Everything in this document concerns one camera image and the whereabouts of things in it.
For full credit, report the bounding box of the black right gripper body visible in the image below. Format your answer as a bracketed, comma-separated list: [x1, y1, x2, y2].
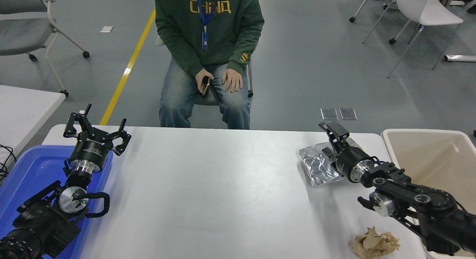
[335, 144, 373, 182]

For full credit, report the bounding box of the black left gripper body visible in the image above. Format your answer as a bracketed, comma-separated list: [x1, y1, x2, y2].
[70, 132, 113, 166]

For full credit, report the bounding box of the silver foil tray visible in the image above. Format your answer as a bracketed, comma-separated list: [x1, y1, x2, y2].
[299, 137, 367, 188]

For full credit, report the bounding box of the tan paper ball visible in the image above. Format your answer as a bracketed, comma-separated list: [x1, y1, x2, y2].
[352, 227, 401, 259]

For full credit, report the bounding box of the person's right hand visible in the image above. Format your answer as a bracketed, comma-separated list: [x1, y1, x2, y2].
[195, 68, 215, 94]

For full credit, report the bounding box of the person's left hand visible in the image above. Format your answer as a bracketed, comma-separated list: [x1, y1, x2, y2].
[222, 68, 244, 93]

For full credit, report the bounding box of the white side table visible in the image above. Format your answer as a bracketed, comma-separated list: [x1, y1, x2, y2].
[0, 85, 66, 166]

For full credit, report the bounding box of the blue plastic tray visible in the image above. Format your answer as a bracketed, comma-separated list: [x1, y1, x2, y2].
[0, 145, 114, 259]

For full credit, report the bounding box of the large pale plastic bin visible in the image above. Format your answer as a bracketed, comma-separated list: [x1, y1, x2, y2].
[382, 129, 476, 259]

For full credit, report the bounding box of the grey padded wheeled chair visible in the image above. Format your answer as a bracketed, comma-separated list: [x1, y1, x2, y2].
[0, 0, 90, 98]

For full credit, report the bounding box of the chair with caster legs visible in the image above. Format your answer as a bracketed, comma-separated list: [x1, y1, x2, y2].
[349, 0, 413, 45]

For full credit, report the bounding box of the silver metal floor bar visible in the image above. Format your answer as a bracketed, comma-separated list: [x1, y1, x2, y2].
[444, 54, 476, 62]

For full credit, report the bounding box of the person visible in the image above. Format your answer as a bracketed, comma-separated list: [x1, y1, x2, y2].
[155, 0, 265, 130]

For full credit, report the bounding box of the white shell chair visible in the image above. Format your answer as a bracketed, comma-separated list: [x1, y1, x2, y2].
[363, 0, 464, 78]

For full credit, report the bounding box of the thin black cable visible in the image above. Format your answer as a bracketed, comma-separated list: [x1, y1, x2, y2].
[0, 145, 17, 183]

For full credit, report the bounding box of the blue lanyard with badge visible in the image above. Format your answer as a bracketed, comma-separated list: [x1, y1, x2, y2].
[194, 0, 222, 51]

